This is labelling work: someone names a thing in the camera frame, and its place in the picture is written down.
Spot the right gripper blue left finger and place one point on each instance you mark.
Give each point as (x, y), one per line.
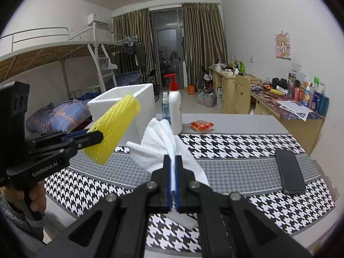
(166, 200)

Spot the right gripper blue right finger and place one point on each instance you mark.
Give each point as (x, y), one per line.
(179, 182)

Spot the white tissue paper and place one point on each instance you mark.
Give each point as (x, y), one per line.
(159, 140)

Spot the yellow mesh sponge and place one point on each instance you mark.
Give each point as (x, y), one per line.
(112, 125)

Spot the white foam strip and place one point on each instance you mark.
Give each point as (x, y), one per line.
(182, 219)

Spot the person's left hand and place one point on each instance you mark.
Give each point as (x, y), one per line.
(37, 196)

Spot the red snack packet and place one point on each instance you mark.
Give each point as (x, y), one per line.
(201, 126)

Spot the blue spray bottle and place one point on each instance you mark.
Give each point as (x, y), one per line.
(165, 107)

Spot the blue plaid quilt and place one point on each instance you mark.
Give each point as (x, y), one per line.
(65, 117)

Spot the white lotion pump bottle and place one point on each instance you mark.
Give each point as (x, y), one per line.
(174, 104)

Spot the grey trash bin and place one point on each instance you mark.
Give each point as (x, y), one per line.
(209, 100)

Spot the orange bucket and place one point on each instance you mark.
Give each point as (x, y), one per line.
(191, 90)

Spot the black folding chair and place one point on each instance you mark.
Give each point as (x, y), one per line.
(152, 77)

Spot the white foam box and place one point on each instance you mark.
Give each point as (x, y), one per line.
(143, 93)

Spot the houndstooth table mat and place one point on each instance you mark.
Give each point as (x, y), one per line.
(242, 163)

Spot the wooden smiley chair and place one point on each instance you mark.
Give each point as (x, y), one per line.
(242, 95)

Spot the white metal bunk bed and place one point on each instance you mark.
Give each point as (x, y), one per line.
(33, 48)

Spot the black smartphone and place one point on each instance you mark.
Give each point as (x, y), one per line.
(290, 173)

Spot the right brown curtain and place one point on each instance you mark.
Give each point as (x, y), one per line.
(204, 40)

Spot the brown curtain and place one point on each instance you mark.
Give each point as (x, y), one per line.
(134, 29)
(204, 40)

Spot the white paper sheets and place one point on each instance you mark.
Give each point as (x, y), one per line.
(295, 108)

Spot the black headphones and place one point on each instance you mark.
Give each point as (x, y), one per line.
(282, 83)

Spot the glass balcony door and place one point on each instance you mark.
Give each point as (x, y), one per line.
(168, 37)

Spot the left brown curtain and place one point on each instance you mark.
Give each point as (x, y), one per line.
(134, 29)

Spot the white air conditioner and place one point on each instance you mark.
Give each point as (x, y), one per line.
(93, 19)

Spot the cartoon girl wall poster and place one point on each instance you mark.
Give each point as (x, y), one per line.
(283, 45)

